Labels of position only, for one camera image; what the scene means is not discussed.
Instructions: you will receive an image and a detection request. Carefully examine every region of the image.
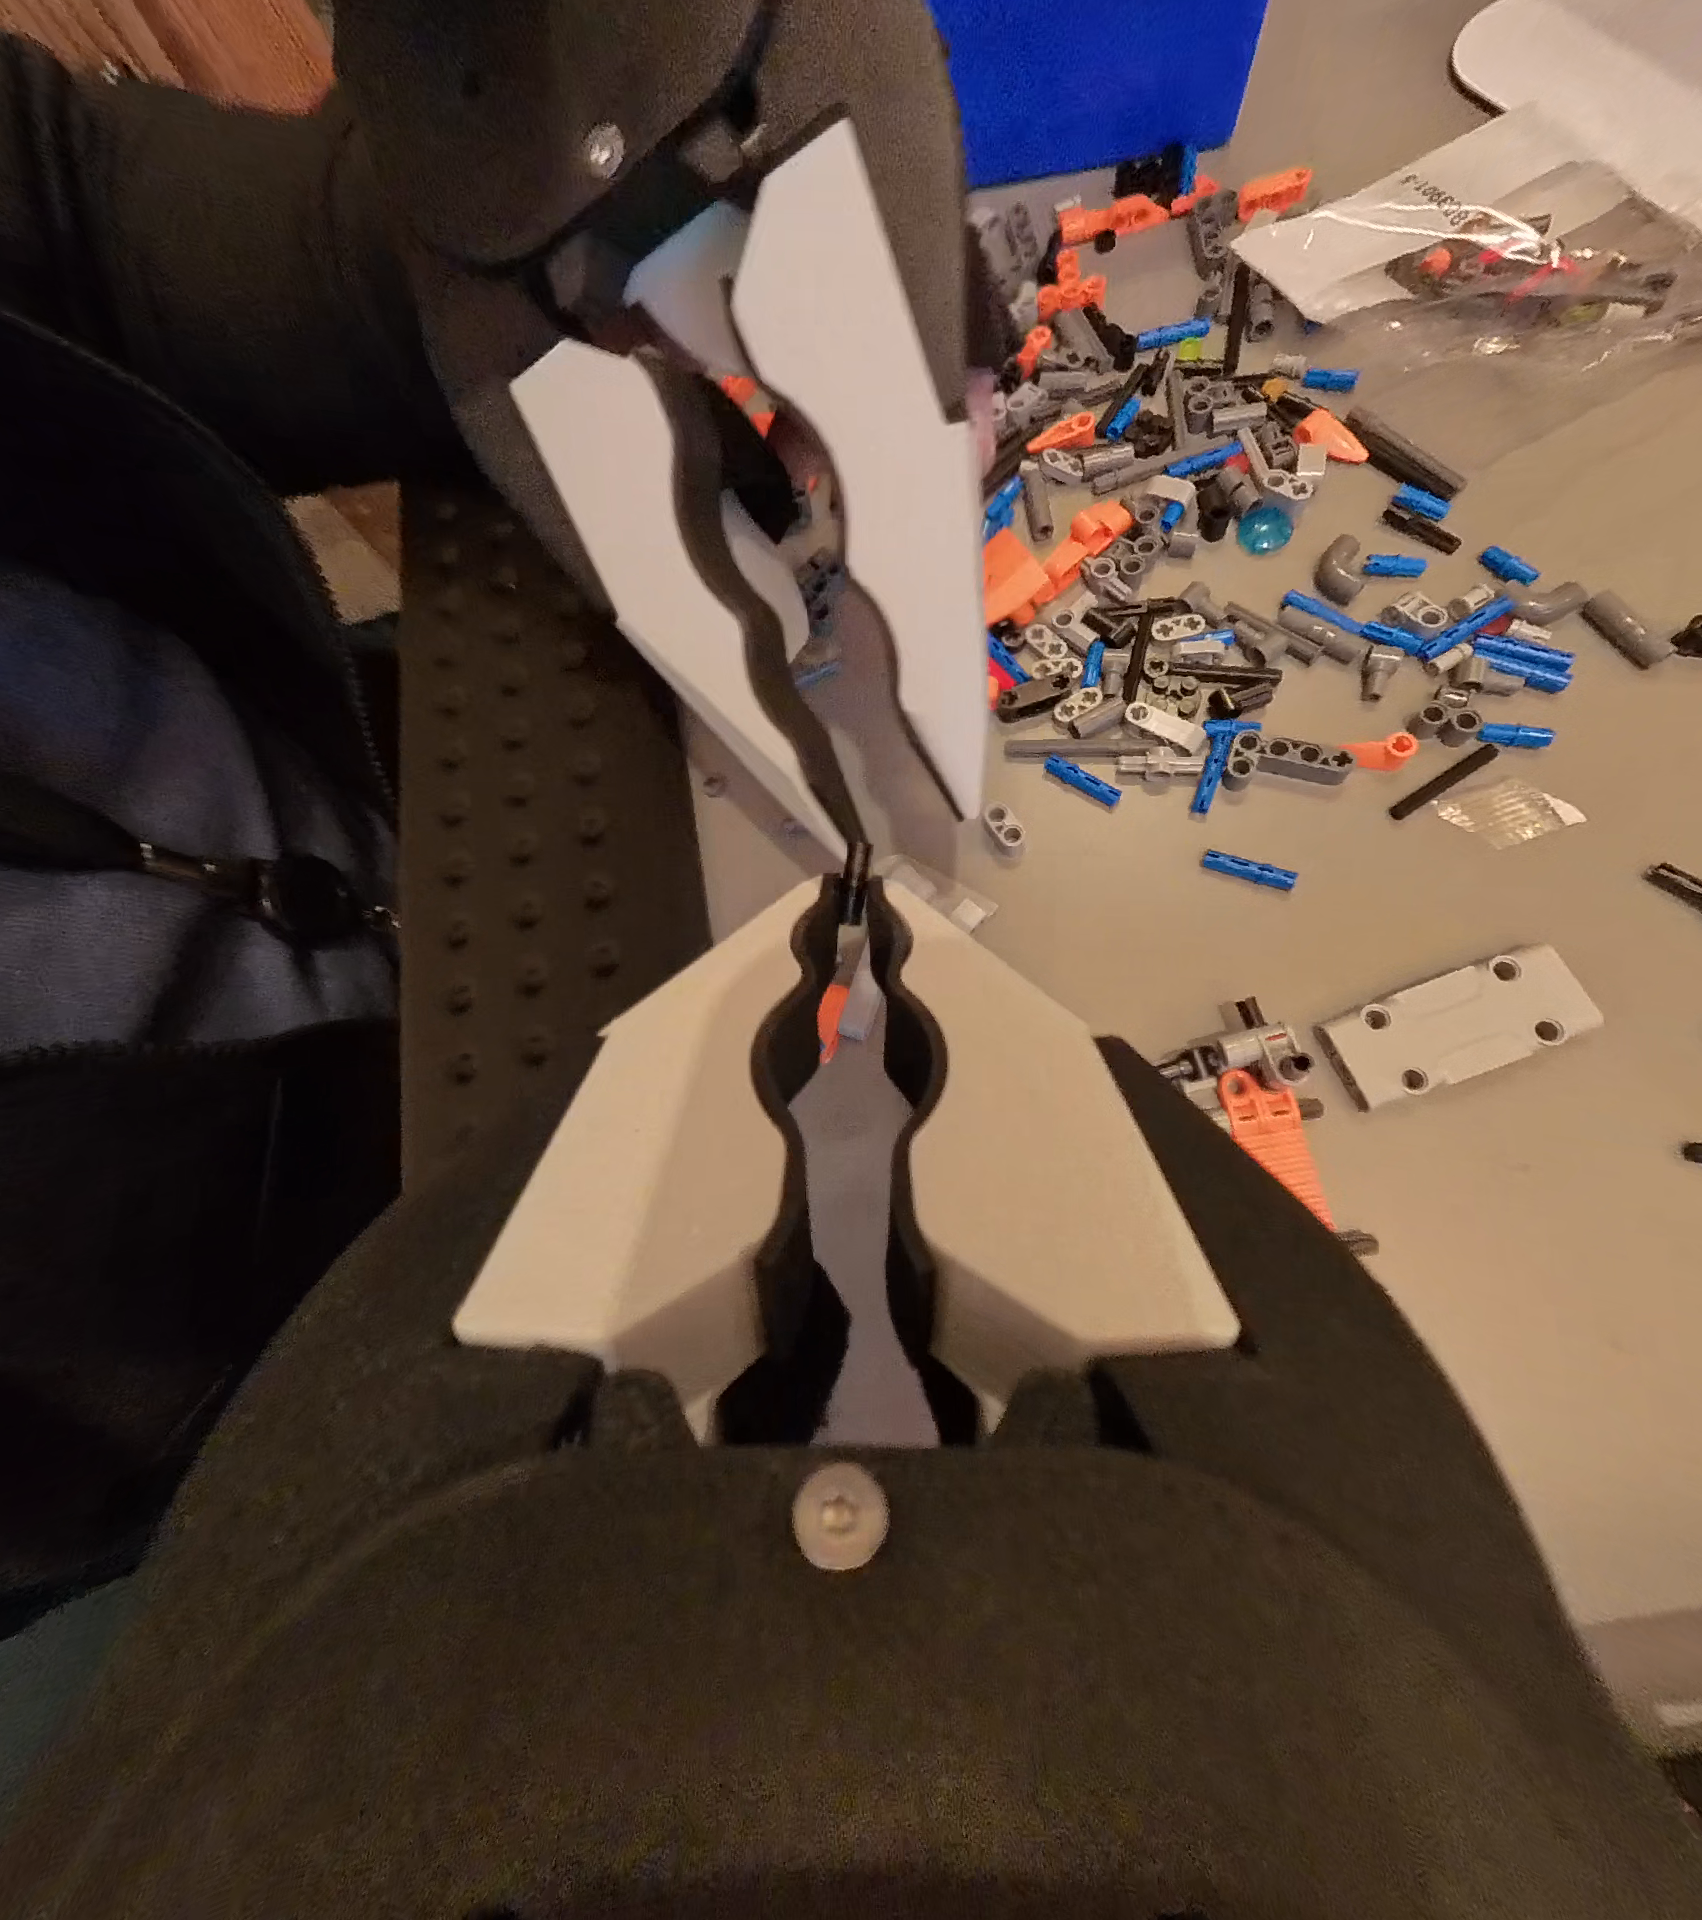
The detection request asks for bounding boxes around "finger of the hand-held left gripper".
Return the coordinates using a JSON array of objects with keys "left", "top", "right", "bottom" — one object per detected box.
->
[
  {"left": 511, "top": 350, "right": 868, "bottom": 872},
  {"left": 733, "top": 121, "right": 985, "bottom": 823}
]

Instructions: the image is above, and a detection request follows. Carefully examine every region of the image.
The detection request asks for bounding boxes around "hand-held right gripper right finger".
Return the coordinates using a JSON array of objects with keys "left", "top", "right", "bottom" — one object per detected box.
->
[{"left": 875, "top": 883, "right": 1240, "bottom": 1446}]

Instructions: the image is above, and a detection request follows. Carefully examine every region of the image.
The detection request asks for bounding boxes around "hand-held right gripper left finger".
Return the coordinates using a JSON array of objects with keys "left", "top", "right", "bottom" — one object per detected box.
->
[{"left": 453, "top": 883, "right": 848, "bottom": 1446}]

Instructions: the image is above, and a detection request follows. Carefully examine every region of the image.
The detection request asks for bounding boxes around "orange grey toy brick assembly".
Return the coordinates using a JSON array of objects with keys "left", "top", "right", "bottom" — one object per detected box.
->
[{"left": 1160, "top": 1001, "right": 1380, "bottom": 1254}]

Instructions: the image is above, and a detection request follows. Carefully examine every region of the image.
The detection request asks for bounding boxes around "grey brick arm with pins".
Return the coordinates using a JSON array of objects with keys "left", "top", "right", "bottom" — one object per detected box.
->
[{"left": 815, "top": 846, "right": 892, "bottom": 1069}]

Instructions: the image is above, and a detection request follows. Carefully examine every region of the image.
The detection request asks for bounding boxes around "blue plastic bin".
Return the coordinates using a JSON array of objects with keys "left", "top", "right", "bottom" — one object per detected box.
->
[{"left": 926, "top": 0, "right": 1269, "bottom": 188}]

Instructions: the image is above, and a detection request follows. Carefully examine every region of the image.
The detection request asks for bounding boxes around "grey desk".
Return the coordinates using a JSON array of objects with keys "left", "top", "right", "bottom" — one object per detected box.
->
[{"left": 685, "top": 0, "right": 1702, "bottom": 1749}]

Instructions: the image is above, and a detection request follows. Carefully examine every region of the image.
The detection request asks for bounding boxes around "black studded mat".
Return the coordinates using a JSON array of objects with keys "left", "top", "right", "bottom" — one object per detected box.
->
[{"left": 393, "top": 479, "right": 709, "bottom": 1202}]

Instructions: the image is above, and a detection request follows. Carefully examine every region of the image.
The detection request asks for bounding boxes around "wooden pillar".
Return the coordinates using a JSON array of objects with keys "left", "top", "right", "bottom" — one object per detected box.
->
[{"left": 0, "top": 0, "right": 335, "bottom": 115}]

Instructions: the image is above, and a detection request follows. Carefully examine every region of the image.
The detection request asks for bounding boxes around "pile of loose brick parts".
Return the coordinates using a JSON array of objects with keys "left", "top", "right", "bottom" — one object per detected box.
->
[{"left": 970, "top": 157, "right": 1677, "bottom": 894}]

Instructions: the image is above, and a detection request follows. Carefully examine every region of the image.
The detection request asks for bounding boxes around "grey flat motor brick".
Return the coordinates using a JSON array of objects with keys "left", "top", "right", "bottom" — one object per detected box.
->
[{"left": 1312, "top": 946, "right": 1606, "bottom": 1111}]

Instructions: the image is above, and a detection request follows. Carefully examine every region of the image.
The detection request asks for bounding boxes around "clear plastic scrap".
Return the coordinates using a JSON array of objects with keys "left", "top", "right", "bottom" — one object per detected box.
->
[{"left": 1437, "top": 778, "right": 1587, "bottom": 849}]

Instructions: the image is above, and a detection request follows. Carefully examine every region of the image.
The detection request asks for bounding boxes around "small bag of brick parts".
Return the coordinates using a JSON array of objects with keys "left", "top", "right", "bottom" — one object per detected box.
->
[{"left": 1230, "top": 100, "right": 1702, "bottom": 361}]

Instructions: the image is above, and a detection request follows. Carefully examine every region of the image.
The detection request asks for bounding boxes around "white book stand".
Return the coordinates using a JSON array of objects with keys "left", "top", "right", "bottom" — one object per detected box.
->
[{"left": 1449, "top": 0, "right": 1702, "bottom": 115}]

